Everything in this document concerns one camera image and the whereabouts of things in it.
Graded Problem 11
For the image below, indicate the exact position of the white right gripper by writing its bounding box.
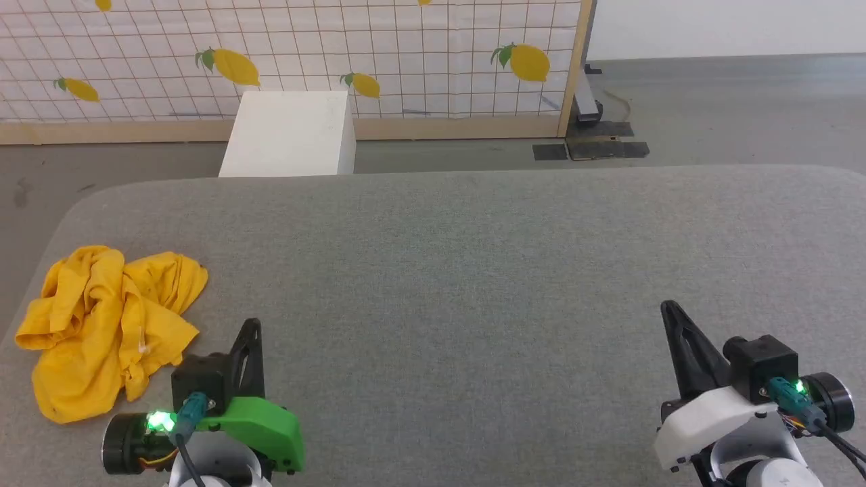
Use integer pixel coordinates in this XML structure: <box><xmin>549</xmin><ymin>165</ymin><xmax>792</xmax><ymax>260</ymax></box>
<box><xmin>652</xmin><ymin>300</ymin><xmax>855</xmax><ymax>473</ymax></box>

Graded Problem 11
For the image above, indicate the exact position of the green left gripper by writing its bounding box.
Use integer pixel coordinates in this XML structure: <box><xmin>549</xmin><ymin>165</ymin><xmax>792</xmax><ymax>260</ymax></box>
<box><xmin>101</xmin><ymin>318</ymin><xmax>306</xmax><ymax>475</ymax></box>

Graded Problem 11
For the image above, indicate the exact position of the yellow cartoon print T-shirt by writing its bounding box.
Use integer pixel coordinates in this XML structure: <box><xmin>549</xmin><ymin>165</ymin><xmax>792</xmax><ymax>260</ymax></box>
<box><xmin>15</xmin><ymin>245</ymin><xmax>209</xmax><ymax>425</ymax></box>

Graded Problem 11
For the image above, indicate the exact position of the white box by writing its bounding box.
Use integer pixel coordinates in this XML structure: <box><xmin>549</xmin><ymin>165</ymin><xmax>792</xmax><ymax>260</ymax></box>
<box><xmin>218</xmin><ymin>90</ymin><xmax>357</xmax><ymax>178</ymax></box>

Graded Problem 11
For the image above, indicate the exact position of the lemon print partition screen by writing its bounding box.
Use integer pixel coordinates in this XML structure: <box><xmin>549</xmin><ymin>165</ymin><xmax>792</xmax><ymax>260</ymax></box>
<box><xmin>0</xmin><ymin>0</ymin><xmax>596</xmax><ymax>145</ymax></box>

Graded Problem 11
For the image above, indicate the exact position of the left arm teal plug cable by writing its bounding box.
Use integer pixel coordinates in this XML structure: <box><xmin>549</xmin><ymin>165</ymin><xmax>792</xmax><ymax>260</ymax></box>
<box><xmin>168</xmin><ymin>392</ymin><xmax>208</xmax><ymax>487</ymax></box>

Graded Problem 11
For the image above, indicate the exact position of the arm teal plug cable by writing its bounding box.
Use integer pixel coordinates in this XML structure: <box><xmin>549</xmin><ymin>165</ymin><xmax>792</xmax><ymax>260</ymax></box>
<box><xmin>767</xmin><ymin>377</ymin><xmax>866</xmax><ymax>478</ymax></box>
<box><xmin>168</xmin><ymin>392</ymin><xmax>208</xmax><ymax>487</ymax></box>

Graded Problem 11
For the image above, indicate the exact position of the right arm teal plug cable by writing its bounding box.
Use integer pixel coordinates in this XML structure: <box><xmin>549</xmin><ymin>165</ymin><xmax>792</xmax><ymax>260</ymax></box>
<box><xmin>767</xmin><ymin>377</ymin><xmax>866</xmax><ymax>478</ymax></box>

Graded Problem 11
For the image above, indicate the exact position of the thin yellowish floor cable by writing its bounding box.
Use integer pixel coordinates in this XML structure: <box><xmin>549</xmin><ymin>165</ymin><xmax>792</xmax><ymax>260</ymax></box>
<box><xmin>603</xmin><ymin>86</ymin><xmax>635</xmax><ymax>123</ymax></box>

